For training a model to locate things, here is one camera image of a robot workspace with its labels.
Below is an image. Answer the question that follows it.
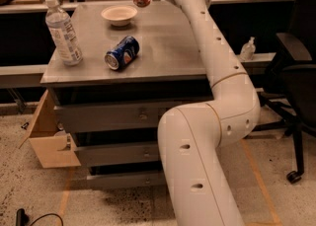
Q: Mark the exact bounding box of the white paper bowl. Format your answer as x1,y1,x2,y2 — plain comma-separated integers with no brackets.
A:
101,6,137,27

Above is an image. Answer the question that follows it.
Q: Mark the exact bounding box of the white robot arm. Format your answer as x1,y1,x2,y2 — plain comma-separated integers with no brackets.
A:
154,0,260,226

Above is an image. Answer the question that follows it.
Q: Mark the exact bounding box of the blue pepsi can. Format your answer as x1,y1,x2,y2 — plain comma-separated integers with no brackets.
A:
105,36,139,70

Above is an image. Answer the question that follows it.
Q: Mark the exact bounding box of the clear plastic water bottle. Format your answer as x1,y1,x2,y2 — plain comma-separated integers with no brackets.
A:
44,0,82,66

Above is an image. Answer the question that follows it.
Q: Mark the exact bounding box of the grey drawer cabinet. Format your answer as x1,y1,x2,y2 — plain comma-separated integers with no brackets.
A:
41,2,211,183

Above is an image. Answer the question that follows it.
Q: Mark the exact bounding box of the top grey drawer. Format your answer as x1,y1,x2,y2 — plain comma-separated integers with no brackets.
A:
54,101,181,133

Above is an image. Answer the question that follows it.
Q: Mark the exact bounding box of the black office chair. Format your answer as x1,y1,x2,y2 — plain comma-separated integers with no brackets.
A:
255,0,316,184

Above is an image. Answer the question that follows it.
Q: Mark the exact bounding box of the open cardboard box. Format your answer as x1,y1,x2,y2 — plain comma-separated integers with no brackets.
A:
19,91,80,168

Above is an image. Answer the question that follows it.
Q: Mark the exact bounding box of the bottom grey drawer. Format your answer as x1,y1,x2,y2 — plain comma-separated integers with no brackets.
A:
87,171,166,189

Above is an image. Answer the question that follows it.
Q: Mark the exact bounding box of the black cable on floor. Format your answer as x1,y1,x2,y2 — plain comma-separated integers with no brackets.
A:
15,207,64,226

